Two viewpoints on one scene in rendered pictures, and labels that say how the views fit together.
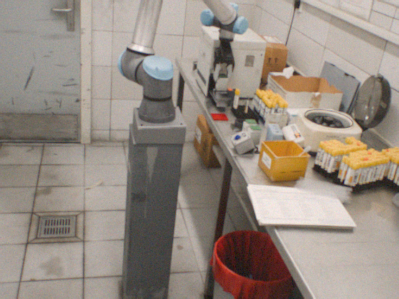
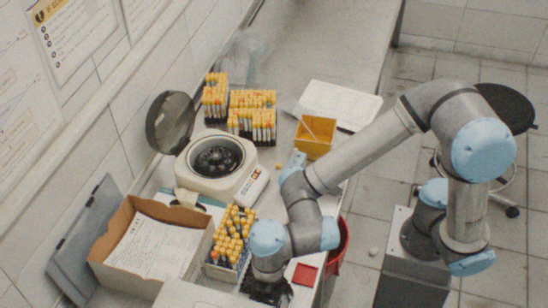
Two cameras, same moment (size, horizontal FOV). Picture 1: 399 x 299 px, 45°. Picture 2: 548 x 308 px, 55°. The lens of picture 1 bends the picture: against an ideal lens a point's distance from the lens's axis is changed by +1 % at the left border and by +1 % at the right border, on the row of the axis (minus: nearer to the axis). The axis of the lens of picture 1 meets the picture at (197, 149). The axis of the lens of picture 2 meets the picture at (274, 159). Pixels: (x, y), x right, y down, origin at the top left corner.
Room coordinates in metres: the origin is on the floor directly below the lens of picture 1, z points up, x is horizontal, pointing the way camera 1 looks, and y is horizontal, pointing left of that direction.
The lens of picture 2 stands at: (2.76, 0.29, 2.25)
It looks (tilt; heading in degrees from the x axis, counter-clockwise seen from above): 47 degrees down; 214
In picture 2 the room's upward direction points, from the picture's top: 2 degrees counter-clockwise
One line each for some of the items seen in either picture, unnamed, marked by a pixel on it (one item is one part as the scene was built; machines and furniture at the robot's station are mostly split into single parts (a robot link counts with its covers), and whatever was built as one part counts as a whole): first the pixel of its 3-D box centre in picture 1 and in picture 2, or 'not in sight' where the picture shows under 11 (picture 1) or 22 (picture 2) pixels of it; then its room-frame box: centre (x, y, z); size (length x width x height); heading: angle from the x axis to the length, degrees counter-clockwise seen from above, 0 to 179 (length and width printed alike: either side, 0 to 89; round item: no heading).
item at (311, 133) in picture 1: (321, 131); (222, 168); (1.89, -0.51, 0.94); 0.30 x 0.24 x 0.12; 96
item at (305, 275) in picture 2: (219, 117); (305, 275); (2.06, -0.08, 0.88); 0.07 x 0.07 x 0.01; 15
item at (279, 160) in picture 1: (282, 160); (315, 139); (1.59, -0.32, 0.93); 0.13 x 0.13 x 0.10; 19
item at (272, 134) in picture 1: (273, 140); (294, 172); (1.76, -0.30, 0.92); 0.10 x 0.07 x 0.10; 7
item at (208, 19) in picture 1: (216, 18); (310, 230); (2.17, -0.02, 1.30); 0.11 x 0.11 x 0.08; 45
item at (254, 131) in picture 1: (253, 134); not in sight; (1.83, -0.23, 0.91); 0.05 x 0.04 x 0.07; 105
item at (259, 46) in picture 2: not in sight; (248, 43); (1.25, -0.83, 0.94); 0.20 x 0.17 x 0.14; 177
